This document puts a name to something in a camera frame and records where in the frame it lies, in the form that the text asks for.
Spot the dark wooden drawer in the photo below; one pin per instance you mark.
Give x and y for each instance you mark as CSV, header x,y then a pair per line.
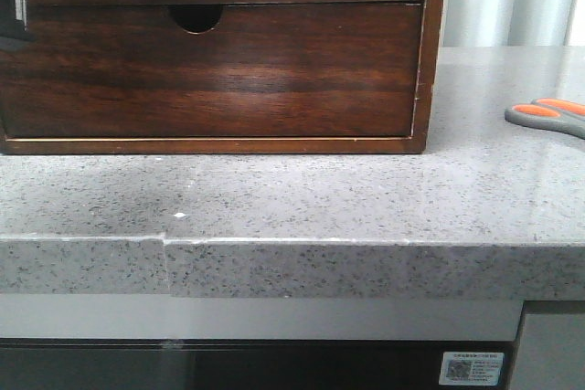
x,y
307,70

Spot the grey orange handled scissors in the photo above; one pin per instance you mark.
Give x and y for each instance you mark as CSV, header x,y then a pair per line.
x,y
550,115

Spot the grey curtain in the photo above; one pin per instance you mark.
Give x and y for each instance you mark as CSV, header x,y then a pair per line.
x,y
497,23

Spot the white QR code sticker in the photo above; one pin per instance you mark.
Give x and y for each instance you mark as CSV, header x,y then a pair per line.
x,y
471,369

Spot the black under-counter appliance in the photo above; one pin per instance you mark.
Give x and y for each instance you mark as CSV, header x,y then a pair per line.
x,y
233,364

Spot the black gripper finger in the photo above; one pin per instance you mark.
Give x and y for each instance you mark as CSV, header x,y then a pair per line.
x,y
14,33

